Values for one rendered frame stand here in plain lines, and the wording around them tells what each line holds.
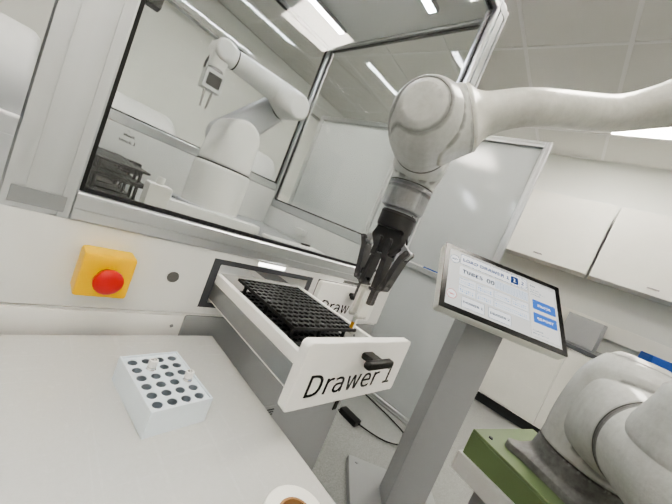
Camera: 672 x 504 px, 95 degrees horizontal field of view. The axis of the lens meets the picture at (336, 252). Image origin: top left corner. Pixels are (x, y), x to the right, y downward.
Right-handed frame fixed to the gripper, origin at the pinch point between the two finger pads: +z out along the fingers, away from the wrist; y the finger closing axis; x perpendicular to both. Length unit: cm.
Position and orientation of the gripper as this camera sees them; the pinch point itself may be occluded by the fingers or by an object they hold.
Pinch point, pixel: (362, 301)
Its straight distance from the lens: 66.8
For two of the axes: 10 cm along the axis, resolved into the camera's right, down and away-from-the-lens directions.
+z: -3.7, 9.2, 0.9
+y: -6.6, -3.3, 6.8
